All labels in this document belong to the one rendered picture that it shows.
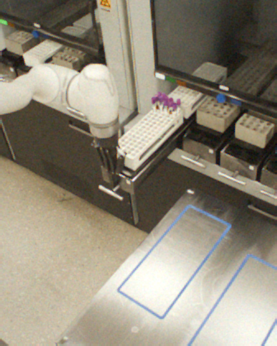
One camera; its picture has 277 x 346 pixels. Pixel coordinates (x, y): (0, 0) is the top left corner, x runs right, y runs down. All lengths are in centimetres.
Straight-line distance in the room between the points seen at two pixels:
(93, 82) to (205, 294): 62
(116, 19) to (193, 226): 77
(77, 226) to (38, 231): 20
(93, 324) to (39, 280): 114
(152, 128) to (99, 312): 66
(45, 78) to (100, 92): 16
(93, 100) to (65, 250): 125
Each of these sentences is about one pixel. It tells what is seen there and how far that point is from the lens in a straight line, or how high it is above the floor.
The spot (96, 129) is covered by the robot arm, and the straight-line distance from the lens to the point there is 138.
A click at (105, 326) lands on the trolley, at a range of 124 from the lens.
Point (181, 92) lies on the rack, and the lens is 180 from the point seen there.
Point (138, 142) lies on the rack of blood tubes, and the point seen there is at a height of 86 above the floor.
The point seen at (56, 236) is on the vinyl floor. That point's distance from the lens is 249.
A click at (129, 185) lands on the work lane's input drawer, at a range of 156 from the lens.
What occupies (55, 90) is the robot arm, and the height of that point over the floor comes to 116.
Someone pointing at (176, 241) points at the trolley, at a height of 82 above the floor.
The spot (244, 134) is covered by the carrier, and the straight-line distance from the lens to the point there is 163.
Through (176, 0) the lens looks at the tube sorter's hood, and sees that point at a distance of 150.
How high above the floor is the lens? 190
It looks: 42 degrees down
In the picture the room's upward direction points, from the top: 5 degrees counter-clockwise
